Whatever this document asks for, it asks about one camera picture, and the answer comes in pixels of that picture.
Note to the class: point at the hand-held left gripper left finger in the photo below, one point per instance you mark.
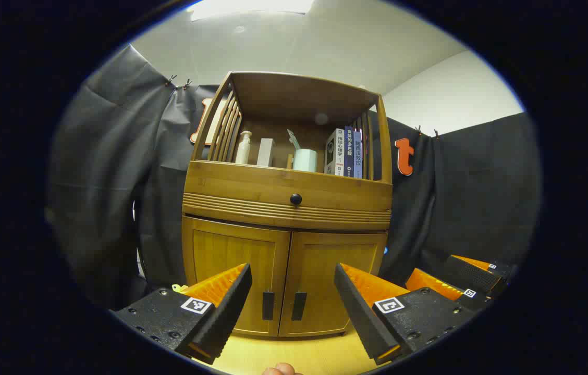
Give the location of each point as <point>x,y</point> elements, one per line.
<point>226,317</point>

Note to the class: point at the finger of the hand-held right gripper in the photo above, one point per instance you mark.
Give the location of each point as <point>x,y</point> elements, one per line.
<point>468,275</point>
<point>476,301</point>

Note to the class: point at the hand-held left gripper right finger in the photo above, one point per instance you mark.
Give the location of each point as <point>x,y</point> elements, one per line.
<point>359,317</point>

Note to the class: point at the wooden shoe cabinet door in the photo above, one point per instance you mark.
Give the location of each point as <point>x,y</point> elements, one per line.
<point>325,260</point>
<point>221,250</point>

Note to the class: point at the wooden double-door shoe cabinet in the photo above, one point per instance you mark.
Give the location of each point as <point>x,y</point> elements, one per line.
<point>294,99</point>

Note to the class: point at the wooden drawer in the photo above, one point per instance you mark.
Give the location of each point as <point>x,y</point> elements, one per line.
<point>242,187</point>

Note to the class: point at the black round drawer knob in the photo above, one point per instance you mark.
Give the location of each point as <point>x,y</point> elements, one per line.
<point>296,199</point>

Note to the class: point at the light blue book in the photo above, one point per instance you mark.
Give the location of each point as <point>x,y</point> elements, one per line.
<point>358,153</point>

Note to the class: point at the white book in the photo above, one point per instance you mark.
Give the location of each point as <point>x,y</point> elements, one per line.
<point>333,153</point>

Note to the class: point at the mint green cup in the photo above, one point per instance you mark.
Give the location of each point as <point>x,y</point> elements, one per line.
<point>305,160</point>

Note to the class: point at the dark blue book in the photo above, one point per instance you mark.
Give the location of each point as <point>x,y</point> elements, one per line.
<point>348,151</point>

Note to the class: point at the white pump bottle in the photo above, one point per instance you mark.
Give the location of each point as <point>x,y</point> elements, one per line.
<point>242,151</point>

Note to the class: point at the pale grey box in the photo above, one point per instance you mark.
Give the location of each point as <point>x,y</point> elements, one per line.
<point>265,152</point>

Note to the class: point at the black backdrop cloth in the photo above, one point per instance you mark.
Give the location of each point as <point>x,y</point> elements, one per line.
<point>111,172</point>

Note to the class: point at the pale tube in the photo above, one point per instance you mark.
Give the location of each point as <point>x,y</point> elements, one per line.
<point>293,138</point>

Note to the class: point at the ceiling light panel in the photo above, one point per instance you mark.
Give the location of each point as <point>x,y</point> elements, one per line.
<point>252,8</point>

